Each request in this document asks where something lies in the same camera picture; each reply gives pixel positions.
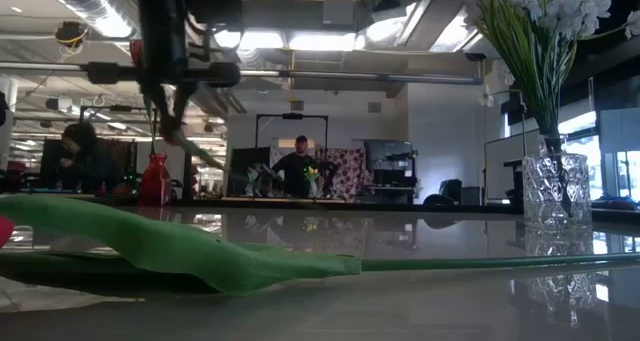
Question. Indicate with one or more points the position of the black office chair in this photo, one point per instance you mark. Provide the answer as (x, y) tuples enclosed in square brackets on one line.
[(450, 188)]

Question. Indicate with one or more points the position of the black aluminium table frame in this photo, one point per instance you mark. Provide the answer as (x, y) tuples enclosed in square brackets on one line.
[(400, 207)]

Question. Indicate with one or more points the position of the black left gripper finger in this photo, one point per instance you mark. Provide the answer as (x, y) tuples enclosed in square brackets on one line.
[(156, 106), (182, 103)]

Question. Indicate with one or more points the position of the red glass vase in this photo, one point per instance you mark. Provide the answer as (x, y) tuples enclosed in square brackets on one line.
[(156, 181)]

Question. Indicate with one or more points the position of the grey bin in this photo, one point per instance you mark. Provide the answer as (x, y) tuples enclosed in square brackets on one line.
[(470, 196)]

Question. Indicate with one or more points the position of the white board panel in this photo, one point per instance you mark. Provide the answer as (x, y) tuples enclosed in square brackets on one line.
[(510, 166)]

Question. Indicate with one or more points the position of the clear faceted glass vase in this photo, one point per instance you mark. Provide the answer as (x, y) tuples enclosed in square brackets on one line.
[(555, 191)]

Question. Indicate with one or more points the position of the black monitor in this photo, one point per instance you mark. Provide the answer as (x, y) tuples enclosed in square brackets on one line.
[(240, 168)]

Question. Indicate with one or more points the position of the silver horizontal pipe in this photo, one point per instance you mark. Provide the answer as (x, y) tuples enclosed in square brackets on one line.
[(350, 76)]

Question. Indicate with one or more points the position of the seated person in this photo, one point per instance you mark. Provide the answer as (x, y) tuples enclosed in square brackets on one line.
[(90, 166)]

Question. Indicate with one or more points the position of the large silver ventilation duct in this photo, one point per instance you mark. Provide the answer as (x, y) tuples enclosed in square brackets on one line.
[(90, 6)]

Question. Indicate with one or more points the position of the person with cap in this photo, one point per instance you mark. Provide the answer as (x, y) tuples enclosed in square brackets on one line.
[(295, 173)]

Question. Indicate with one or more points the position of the pink patterned cloth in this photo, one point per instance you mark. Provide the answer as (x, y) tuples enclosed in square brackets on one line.
[(350, 171)]

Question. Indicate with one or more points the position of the yellow flowers in vase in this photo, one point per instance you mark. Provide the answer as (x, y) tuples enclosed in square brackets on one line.
[(312, 173)]

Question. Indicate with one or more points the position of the black equipment shelf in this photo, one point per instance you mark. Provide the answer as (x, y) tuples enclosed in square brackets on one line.
[(390, 153)]

